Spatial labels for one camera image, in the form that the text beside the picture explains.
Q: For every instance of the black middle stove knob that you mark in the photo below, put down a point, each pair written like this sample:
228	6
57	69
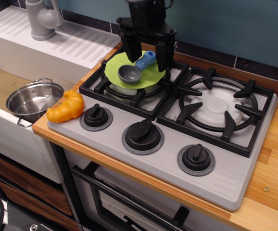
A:
143	138

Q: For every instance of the orange plastic croissant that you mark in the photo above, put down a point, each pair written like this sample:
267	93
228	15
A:
71	108

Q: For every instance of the black oven door handle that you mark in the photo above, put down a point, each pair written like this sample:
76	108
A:
87	175

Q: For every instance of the white right burner disc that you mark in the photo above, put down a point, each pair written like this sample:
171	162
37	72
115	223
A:
213	110

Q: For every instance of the black left burner grate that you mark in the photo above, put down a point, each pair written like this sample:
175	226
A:
145	102

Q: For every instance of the black right stove knob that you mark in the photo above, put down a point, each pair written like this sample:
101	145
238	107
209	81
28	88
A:
196	160

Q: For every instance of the black burner grate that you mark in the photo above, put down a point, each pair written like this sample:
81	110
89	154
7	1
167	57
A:
256	103
145	102

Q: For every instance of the stainless steel pot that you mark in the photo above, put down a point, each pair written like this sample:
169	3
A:
30	102

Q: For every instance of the grey toy faucet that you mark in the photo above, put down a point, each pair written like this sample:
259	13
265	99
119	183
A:
43	21

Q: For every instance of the white toy sink unit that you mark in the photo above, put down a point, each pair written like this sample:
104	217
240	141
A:
65	58

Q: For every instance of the blue handled grey spoon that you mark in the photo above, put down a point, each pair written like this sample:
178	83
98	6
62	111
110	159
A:
131	74

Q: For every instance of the grey toy stove top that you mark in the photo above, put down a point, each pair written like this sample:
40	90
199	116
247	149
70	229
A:
224	186

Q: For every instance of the black left stove knob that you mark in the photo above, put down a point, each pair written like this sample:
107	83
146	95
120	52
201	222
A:
96	118

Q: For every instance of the black right burner grate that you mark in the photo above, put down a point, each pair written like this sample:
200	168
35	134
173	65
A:
256	103

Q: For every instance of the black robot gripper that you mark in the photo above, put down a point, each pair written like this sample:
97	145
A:
147	17

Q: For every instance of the lime green plate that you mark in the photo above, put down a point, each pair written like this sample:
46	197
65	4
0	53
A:
149	76

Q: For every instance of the black stove knob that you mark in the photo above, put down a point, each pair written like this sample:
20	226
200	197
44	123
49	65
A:
143	138
196	160
96	118

